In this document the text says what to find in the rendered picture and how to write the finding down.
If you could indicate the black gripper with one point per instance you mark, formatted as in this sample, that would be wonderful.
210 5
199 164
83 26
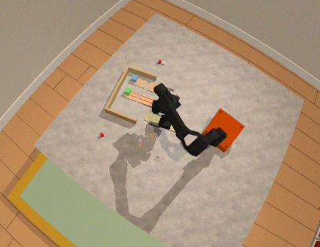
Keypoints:
164 122

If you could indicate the pale yellow strip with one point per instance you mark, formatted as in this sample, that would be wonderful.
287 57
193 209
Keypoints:
155 119

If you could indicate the tan flat strip with red lines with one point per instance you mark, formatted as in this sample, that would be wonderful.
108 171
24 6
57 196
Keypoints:
148 101

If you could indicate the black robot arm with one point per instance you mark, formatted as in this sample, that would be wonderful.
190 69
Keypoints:
168 103

